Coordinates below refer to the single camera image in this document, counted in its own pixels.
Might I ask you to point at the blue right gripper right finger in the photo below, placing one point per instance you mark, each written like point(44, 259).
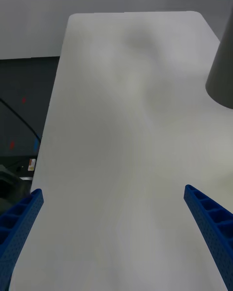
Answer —
point(213, 228)

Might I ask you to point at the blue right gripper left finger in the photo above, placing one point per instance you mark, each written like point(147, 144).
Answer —
point(17, 230)

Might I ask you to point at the grey plastic bin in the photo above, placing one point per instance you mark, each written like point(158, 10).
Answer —
point(223, 72)

